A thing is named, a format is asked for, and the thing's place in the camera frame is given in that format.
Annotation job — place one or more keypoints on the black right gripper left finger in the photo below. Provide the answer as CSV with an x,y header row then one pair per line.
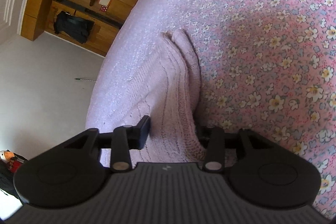
x,y
115,146

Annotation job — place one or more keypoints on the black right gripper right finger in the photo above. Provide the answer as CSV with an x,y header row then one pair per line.
x,y
216,141

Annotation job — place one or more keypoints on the pink knitted sweater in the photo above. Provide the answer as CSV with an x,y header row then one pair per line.
x,y
164,85

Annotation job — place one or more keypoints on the penguin plush toy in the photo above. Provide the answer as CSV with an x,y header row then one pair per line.
x,y
10,162

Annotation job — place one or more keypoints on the black jacket in wardrobe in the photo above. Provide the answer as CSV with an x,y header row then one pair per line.
x,y
76,27

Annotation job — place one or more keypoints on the pink floral bed sheet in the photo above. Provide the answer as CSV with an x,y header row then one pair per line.
x,y
265,65

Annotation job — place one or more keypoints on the red white gift bag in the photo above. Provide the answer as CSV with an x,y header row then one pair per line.
x,y
104,4

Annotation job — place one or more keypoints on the green stick on wall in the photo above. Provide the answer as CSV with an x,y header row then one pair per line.
x,y
87,80

